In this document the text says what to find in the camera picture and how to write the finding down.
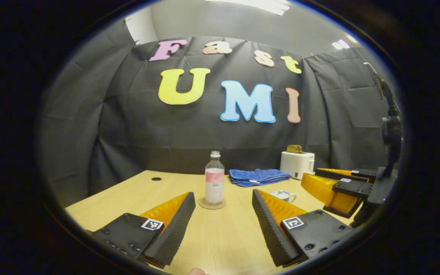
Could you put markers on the black backdrop cloth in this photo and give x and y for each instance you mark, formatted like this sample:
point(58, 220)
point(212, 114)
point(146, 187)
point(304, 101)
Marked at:
point(128, 133)

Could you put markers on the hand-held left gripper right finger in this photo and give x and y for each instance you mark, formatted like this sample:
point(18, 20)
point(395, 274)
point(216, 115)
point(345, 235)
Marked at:
point(267, 229)

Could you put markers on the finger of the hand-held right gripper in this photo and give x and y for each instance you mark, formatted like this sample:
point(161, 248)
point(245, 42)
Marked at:
point(363, 175)
point(351, 187)

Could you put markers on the white toaster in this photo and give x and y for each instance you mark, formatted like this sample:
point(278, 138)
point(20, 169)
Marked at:
point(296, 164)

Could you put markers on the white blue-patterned teacup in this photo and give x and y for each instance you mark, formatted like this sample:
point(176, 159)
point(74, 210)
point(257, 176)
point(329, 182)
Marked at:
point(288, 198)

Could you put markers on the brown bread slice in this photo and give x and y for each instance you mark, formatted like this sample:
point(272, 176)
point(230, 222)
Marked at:
point(290, 149)
point(299, 149)

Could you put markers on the long ceiling light panel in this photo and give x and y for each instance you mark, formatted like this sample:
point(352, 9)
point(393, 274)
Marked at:
point(258, 4)

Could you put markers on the folded blue towel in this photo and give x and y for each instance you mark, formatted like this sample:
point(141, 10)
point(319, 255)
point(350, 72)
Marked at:
point(258, 177)

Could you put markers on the clear plastic water bottle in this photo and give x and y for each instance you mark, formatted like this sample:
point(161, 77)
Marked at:
point(214, 183)

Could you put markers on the round brown coaster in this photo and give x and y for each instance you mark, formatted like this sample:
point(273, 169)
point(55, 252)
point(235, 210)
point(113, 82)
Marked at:
point(204, 206)

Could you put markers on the small ceiling light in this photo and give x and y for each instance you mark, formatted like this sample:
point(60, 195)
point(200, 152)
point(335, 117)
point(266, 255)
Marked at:
point(340, 44)

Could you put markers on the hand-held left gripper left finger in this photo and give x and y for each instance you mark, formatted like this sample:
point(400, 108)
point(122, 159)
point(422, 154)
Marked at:
point(178, 233)

